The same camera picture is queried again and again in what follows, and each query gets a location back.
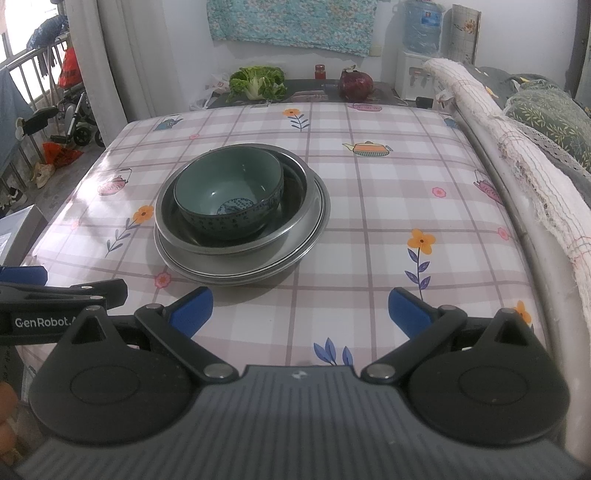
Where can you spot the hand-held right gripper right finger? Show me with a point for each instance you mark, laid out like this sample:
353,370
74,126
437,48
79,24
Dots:
408,307

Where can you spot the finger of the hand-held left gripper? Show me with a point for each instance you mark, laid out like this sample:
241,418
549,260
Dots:
23,274
99,290

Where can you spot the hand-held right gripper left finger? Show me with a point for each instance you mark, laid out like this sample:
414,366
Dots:
190,305

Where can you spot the stainless steel plate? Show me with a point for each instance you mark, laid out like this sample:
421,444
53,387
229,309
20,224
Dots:
298,244

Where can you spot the green ceramic bowl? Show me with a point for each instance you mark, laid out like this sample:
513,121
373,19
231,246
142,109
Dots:
231,184

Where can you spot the stainless steel bowl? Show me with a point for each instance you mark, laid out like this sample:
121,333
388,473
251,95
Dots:
295,184

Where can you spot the person's left hand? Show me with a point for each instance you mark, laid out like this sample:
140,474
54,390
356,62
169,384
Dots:
7,410

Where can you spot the grey cardboard box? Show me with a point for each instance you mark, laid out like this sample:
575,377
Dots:
21,230

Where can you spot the red plastic bag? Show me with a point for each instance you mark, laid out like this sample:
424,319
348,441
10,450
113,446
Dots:
70,69
62,153

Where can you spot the wheelchair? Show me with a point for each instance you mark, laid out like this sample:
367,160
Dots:
69,115

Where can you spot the rolled white quilt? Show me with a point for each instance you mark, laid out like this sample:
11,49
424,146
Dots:
508,138

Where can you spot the metal balcony railing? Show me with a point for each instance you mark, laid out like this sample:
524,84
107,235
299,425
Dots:
27,69

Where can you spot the small black box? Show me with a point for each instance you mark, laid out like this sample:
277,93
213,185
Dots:
423,101

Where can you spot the dark side table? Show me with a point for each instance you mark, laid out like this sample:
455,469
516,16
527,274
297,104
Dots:
383,92

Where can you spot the white plastic bag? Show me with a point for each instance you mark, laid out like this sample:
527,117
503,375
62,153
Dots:
219,84

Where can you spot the red cabbage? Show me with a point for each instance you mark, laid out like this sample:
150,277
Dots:
355,85

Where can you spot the green leafy cabbage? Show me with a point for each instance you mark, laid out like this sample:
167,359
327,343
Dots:
256,83

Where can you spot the pinkish flat packet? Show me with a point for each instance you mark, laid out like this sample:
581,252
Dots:
310,96

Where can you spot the white water dispenser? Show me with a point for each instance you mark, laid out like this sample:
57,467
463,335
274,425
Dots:
413,74

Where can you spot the green leaf-print pillow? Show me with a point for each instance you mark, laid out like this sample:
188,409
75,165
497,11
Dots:
549,120

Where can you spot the white curtain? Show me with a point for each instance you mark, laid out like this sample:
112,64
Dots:
138,60

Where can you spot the hanging blue cloth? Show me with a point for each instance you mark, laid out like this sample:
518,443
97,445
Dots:
46,32

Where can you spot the red jar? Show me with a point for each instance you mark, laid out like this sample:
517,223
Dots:
319,71

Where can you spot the blue water bottle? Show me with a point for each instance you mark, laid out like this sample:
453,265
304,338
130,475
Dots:
422,25

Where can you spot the grey metal bed rail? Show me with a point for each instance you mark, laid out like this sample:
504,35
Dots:
540,240

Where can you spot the floral wall cloth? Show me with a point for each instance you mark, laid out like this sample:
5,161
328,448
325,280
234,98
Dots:
295,23

